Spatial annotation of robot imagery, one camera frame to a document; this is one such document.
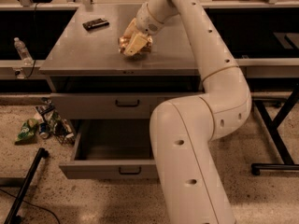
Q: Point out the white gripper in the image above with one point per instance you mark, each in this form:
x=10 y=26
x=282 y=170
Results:
x=146 y=20

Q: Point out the orange soda can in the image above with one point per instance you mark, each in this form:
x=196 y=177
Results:
x=130 y=46

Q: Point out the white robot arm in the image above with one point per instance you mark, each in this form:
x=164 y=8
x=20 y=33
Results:
x=180 y=129

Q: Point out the grey metal drawer cabinet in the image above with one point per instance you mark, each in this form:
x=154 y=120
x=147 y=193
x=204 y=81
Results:
x=89 y=61

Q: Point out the grey upper closed drawer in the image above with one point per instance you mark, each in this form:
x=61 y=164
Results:
x=108 y=105

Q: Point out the grey open lower drawer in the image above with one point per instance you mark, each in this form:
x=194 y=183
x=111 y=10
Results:
x=111 y=149

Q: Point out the blue soda can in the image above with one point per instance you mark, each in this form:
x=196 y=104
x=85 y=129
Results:
x=44 y=130

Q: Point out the black snack bar packet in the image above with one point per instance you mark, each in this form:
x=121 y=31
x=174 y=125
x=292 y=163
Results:
x=94 y=24

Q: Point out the clear plastic water bottle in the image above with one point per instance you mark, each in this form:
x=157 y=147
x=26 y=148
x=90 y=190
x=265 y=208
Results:
x=23 y=52

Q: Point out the green chip bag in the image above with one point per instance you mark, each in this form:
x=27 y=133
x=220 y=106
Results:
x=27 y=132

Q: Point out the black stand base right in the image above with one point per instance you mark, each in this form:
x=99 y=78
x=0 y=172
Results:
x=272 y=128

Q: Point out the black stand leg left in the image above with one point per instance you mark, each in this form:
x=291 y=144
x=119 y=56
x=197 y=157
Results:
x=23 y=184

